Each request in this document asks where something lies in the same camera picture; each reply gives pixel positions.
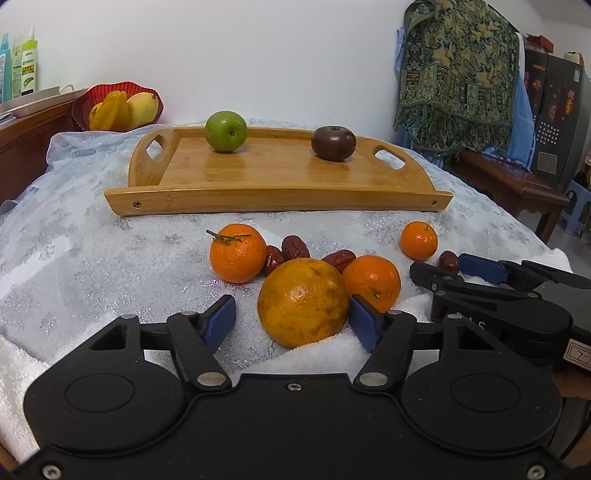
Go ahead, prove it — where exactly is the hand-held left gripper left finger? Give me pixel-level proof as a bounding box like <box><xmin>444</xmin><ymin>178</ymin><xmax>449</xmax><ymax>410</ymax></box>
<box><xmin>88</xmin><ymin>294</ymin><xmax>237</xmax><ymax>394</ymax></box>

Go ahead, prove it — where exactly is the wooden tray with handles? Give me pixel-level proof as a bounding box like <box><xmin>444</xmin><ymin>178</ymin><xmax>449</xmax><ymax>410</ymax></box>
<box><xmin>104</xmin><ymin>124</ymin><xmax>454</xmax><ymax>216</ymax></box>

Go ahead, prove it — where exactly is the green apple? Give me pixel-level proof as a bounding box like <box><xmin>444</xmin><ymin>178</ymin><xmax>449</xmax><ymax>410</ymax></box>
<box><xmin>205</xmin><ymin>111</ymin><xmax>248</xmax><ymax>154</ymax></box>

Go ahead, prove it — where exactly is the green and white bottle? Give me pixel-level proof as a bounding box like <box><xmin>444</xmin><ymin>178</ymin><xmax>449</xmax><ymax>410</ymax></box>
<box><xmin>21</xmin><ymin>26</ymin><xmax>38</xmax><ymax>97</ymax></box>

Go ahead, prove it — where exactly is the white flat board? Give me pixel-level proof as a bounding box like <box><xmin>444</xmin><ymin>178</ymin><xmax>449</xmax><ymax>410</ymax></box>
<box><xmin>0</xmin><ymin>84</ymin><xmax>75</xmax><ymax>117</ymax></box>

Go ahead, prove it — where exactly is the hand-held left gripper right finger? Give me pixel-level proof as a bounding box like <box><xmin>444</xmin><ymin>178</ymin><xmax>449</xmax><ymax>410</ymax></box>
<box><xmin>349</xmin><ymin>295</ymin><xmax>502</xmax><ymax>389</ymax></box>

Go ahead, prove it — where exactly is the yellow starfruit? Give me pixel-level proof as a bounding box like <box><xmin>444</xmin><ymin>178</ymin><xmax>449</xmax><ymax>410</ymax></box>
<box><xmin>90</xmin><ymin>91</ymin><xmax>131</xmax><ymax>131</ymax></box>

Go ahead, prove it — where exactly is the dark brown persimmon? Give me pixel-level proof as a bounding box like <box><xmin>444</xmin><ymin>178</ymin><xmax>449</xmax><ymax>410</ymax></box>
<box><xmin>311</xmin><ymin>126</ymin><xmax>357</xmax><ymax>162</ymax></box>

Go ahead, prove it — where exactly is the medium tangerine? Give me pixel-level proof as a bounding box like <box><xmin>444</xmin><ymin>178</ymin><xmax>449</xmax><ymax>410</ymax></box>
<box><xmin>342</xmin><ymin>255</ymin><xmax>402</xmax><ymax>313</ymax></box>

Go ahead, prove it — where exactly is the small tangerine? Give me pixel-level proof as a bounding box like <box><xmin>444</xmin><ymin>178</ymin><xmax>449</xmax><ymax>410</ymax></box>
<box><xmin>400</xmin><ymin>221</ymin><xmax>438</xmax><ymax>260</ymax></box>

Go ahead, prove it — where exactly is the large orange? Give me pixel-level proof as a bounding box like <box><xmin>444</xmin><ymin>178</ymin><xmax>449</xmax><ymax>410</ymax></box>
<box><xmin>257</xmin><ymin>258</ymin><xmax>350</xmax><ymax>349</ymax></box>

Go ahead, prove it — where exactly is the yellow mango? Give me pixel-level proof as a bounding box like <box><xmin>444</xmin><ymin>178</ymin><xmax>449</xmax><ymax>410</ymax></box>
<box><xmin>126</xmin><ymin>92</ymin><xmax>160</xmax><ymax>129</ymax></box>

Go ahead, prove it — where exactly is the green patterned shawl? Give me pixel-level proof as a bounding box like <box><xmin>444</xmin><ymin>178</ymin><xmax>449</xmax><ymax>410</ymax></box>
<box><xmin>393</xmin><ymin>0</ymin><xmax>522</xmax><ymax>155</ymax></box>

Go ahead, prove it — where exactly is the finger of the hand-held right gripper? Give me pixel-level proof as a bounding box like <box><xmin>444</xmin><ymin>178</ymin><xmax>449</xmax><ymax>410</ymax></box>
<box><xmin>410</xmin><ymin>261</ymin><xmax>541</xmax><ymax>301</ymax></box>
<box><xmin>458</xmin><ymin>253</ymin><xmax>591</xmax><ymax>298</ymax></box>

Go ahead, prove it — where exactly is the dark wooden bench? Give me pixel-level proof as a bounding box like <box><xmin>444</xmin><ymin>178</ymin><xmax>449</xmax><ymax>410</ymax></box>
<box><xmin>445</xmin><ymin>150</ymin><xmax>571</xmax><ymax>245</ymax></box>

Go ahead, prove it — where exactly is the wooden cabinet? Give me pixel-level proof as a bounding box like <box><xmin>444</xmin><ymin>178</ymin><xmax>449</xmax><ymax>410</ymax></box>
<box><xmin>0</xmin><ymin>90</ymin><xmax>88</xmax><ymax>204</ymax></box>

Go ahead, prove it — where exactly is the tangerine with stem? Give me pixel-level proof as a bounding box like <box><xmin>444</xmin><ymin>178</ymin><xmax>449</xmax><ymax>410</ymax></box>
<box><xmin>206</xmin><ymin>224</ymin><xmax>269</xmax><ymax>284</ymax></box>

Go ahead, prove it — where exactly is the blue plastic stool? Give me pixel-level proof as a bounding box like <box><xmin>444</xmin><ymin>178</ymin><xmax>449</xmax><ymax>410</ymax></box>
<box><xmin>558</xmin><ymin>180</ymin><xmax>591</xmax><ymax>237</ymax></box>

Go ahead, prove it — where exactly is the red box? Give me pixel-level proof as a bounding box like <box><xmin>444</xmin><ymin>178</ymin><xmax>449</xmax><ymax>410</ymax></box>
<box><xmin>526</xmin><ymin>34</ymin><xmax>555</xmax><ymax>54</ymax></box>

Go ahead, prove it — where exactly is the red glass bowl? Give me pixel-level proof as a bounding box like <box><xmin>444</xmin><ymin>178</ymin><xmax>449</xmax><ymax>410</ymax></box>
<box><xmin>71</xmin><ymin>82</ymin><xmax>164</xmax><ymax>132</ymax></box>

